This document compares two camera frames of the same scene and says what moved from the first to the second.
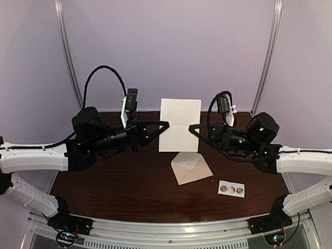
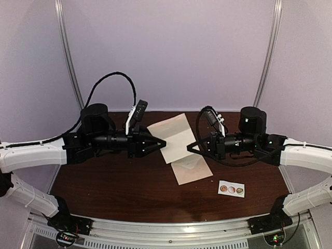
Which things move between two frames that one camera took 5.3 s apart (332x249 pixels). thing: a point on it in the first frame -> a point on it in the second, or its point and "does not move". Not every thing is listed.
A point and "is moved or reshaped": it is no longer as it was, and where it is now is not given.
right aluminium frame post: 277,13 does not move
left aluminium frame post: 58,9 does not move
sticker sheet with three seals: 231,188 does not move
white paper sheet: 181,113 is moved or reshaped
